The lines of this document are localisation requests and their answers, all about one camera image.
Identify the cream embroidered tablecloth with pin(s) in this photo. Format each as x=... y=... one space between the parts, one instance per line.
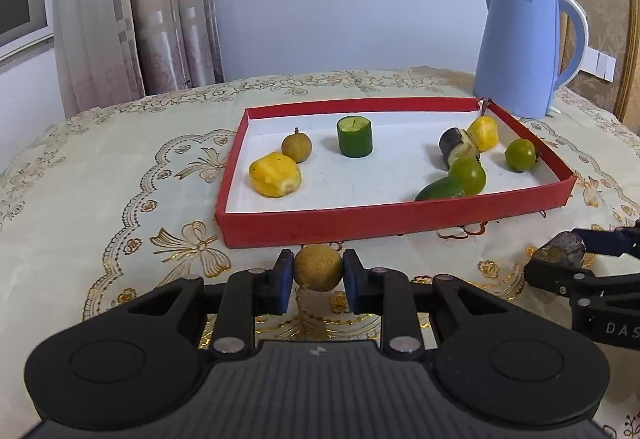
x=115 y=201

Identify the blue electric kettle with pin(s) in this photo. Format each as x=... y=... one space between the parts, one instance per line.
x=518 y=66

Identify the cucumber end piece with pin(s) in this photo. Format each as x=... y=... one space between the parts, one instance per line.
x=442 y=189

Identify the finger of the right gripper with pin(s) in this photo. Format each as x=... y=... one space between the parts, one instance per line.
x=618 y=242
x=568 y=282

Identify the pink patterned curtain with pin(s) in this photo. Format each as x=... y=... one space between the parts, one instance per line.
x=114 y=51

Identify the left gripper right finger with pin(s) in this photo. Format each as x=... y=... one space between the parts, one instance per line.
x=388 y=294

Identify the cucumber cylinder piece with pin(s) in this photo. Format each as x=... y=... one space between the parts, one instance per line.
x=354 y=135

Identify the dark eggplant chunk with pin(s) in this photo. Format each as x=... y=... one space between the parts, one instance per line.
x=566 y=249
x=455 y=143

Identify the yellow pepper piece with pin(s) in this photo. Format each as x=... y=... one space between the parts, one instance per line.
x=275 y=175
x=484 y=133

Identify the brown longan fruit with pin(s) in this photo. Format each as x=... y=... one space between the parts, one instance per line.
x=318 y=267
x=297 y=146

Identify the white wall switch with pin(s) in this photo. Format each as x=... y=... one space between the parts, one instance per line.
x=599 y=64

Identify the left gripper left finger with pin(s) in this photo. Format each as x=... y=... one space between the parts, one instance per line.
x=246 y=295

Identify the green tomato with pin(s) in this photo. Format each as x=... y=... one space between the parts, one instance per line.
x=470 y=173
x=520 y=155

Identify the red shallow box tray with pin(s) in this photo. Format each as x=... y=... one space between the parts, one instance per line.
x=343 y=199

